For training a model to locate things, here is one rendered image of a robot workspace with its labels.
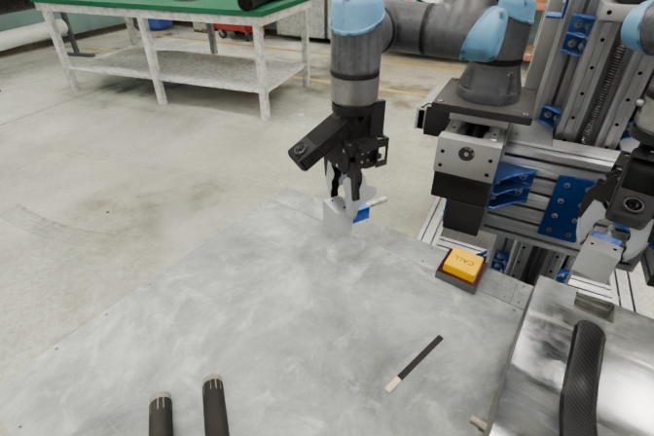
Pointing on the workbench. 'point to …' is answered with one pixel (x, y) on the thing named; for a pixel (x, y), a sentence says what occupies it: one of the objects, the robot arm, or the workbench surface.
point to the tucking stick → (413, 364)
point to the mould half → (617, 411)
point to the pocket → (595, 308)
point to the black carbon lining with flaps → (582, 381)
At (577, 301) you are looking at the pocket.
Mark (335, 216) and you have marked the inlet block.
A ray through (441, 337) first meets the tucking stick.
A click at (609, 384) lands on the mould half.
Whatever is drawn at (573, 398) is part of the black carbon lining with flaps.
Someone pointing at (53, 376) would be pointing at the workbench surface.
